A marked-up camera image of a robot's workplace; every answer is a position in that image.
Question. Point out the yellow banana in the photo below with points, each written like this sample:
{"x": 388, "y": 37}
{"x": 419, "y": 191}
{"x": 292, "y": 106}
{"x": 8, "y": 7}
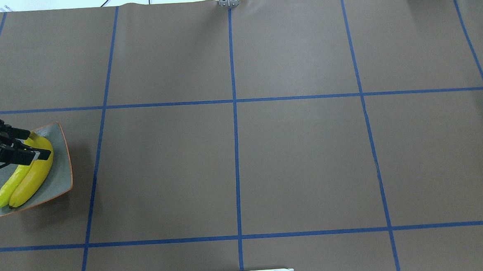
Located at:
{"x": 28, "y": 180}

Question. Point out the grey square plate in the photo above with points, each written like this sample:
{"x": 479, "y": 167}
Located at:
{"x": 60, "y": 178}

